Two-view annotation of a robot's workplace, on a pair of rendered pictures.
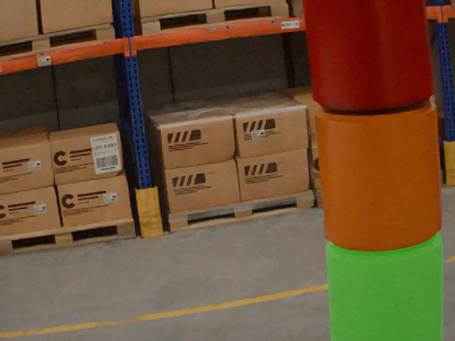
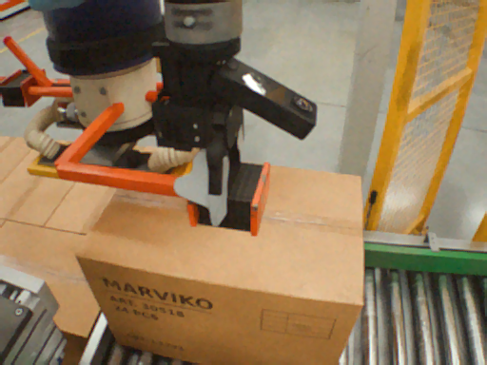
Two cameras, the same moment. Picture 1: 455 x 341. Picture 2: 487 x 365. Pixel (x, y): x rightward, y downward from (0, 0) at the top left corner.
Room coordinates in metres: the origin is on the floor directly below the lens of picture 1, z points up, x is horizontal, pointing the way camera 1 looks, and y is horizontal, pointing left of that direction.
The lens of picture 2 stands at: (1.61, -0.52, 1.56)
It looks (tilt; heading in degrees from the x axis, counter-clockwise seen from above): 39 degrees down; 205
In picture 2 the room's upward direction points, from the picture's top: straight up
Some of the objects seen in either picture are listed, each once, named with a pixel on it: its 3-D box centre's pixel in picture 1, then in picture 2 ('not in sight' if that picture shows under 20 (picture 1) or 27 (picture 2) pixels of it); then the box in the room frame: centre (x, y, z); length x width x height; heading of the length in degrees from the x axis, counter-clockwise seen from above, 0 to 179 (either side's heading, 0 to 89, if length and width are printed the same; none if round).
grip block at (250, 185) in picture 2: not in sight; (230, 194); (1.28, -0.69, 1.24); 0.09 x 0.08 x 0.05; 12
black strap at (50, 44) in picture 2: not in sight; (106, 35); (1.10, -1.04, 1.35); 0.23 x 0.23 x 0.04
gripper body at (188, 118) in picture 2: not in sight; (201, 91); (1.29, -0.72, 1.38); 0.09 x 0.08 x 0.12; 102
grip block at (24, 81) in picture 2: not in sight; (23, 86); (1.15, -1.29, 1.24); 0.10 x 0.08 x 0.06; 12
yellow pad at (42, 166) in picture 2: not in sight; (103, 160); (1.18, -1.02, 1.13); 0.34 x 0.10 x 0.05; 102
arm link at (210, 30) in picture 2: not in sight; (203, 19); (1.29, -0.71, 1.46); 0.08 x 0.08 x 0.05
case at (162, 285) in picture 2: not in sight; (232, 268); (1.04, -0.82, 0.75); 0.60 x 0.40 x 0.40; 103
